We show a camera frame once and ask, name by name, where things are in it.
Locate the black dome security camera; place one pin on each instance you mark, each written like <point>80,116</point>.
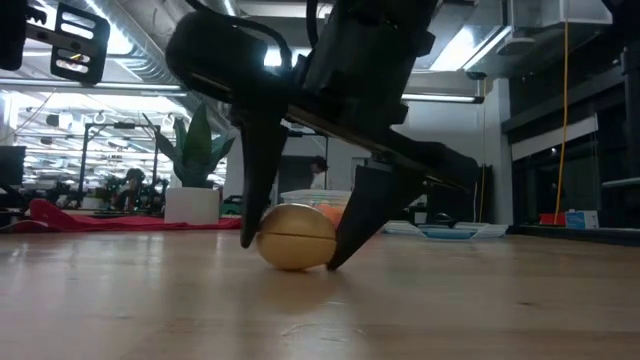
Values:
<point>476,75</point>

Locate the black monitor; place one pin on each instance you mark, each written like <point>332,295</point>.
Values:
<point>12,165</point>

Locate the green snake plant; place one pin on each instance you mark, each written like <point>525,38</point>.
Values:
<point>197,150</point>

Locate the clear blue-rimmed container lid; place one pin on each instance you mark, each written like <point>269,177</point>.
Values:
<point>450,232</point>

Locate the long linear ceiling light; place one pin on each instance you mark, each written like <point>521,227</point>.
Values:
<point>440,98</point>

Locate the white plant pot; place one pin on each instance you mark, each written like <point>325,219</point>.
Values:
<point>192,205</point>

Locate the black table frame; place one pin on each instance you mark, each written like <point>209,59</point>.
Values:
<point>575,235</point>

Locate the black curtain panel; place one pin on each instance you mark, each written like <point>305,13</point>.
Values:
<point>485,195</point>

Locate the black frame knob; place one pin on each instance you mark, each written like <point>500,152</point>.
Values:
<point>443,218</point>

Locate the blue white box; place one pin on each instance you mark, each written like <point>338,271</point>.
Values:
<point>582,220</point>

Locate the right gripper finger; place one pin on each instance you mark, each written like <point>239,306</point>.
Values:
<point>370,215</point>
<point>260,175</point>

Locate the tan toy potato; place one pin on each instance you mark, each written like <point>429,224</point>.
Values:
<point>295,237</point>

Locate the red box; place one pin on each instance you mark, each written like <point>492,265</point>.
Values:
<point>550,219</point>

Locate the person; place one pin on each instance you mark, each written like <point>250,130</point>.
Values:
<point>129,187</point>
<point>318,172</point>

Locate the clear plastic tupperware container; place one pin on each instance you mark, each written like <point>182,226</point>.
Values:
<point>320,197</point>

